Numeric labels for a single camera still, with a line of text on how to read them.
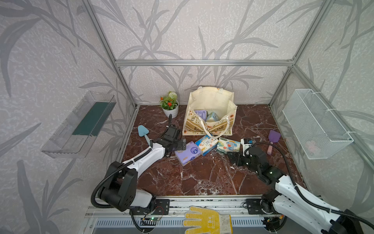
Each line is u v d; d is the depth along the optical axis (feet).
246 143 2.37
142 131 3.44
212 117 3.09
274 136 3.34
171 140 2.22
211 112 3.45
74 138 2.13
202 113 3.15
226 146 2.99
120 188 1.37
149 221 2.37
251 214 2.36
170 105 3.34
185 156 2.83
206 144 2.97
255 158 2.01
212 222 2.27
